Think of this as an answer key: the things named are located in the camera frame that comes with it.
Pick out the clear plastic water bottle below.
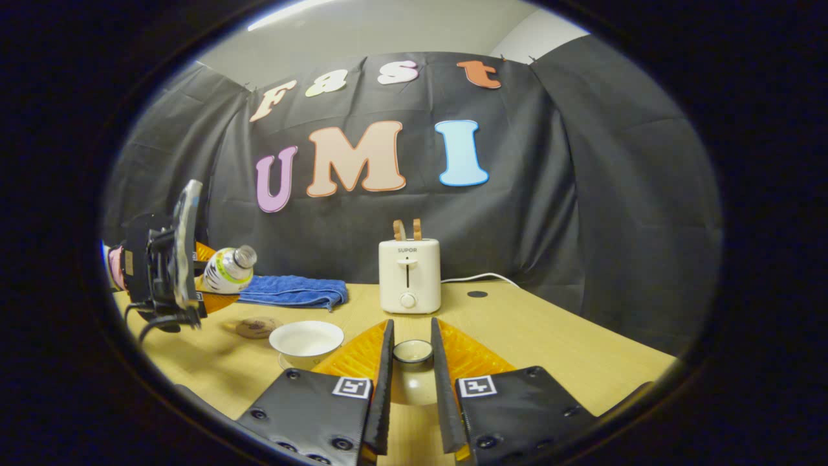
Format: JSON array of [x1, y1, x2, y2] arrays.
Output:
[[202, 245, 258, 294]]

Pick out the cream ceramic teacup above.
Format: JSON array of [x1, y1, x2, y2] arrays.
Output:
[[269, 320, 345, 370]]

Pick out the cream teacup lid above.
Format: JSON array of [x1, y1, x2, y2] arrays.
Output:
[[391, 339, 442, 408]]

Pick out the blue folded towel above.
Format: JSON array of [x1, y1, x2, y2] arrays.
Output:
[[236, 275, 349, 313]]

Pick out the white power cable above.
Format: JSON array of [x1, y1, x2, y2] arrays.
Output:
[[441, 272, 522, 289]]

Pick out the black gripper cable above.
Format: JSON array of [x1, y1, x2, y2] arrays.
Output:
[[126, 303, 202, 345]]

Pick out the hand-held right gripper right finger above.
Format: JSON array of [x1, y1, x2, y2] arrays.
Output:
[[430, 317, 599, 465]]

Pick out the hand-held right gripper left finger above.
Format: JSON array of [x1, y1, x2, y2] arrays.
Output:
[[236, 318, 395, 466]]

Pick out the white toaster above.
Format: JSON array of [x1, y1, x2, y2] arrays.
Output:
[[378, 238, 442, 315]]

